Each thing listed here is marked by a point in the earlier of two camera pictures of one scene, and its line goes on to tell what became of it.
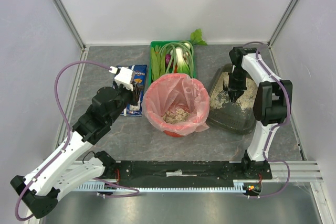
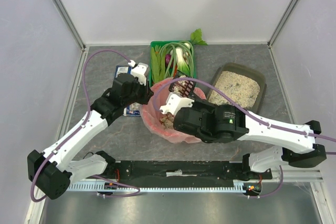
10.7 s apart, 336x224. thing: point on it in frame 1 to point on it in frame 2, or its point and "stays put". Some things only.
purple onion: (167, 58) stays put
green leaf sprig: (196, 38) stays put
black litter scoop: (224, 87) to (184, 88)
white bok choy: (183, 61) stays put
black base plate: (187, 173) stays put
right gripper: (235, 88) to (179, 123)
